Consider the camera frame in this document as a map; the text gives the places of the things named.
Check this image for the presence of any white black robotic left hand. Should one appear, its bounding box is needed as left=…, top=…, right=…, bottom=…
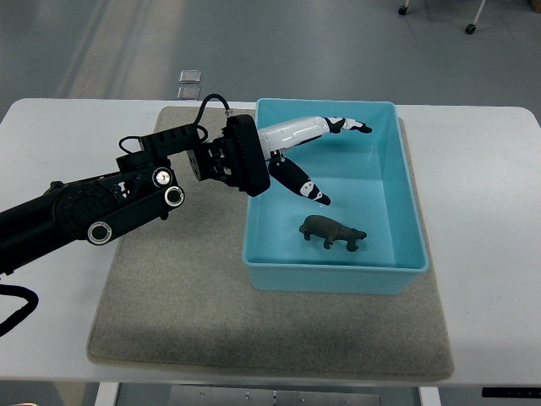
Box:
left=257, top=116, right=373, bottom=206

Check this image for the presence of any brown toy hippo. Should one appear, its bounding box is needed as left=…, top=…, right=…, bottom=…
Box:
left=298, top=215, right=368, bottom=252

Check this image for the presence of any blue plastic box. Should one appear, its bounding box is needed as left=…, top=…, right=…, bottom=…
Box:
left=243, top=98, right=429, bottom=294

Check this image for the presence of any lower floor socket cover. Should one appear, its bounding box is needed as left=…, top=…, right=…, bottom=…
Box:
left=177, top=85, right=200, bottom=101

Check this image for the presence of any floor socket cover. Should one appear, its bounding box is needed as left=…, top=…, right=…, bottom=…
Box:
left=178, top=69, right=202, bottom=84
left=177, top=85, right=200, bottom=101

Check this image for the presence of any upper floor socket cover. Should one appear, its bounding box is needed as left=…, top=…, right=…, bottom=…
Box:
left=178, top=69, right=202, bottom=84

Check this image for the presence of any grey felt mat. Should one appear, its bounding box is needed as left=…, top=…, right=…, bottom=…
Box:
left=86, top=105, right=456, bottom=379

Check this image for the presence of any right black caster wheel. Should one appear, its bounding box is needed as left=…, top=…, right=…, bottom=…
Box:
left=465, top=24, right=476, bottom=35

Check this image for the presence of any black table control panel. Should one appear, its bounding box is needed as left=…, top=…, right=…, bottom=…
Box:
left=482, top=387, right=541, bottom=399

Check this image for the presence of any metal table base plate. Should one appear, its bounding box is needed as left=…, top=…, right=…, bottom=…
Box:
left=168, top=385, right=381, bottom=406

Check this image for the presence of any black cable loop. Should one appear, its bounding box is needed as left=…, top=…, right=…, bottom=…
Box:
left=0, top=283, right=40, bottom=338

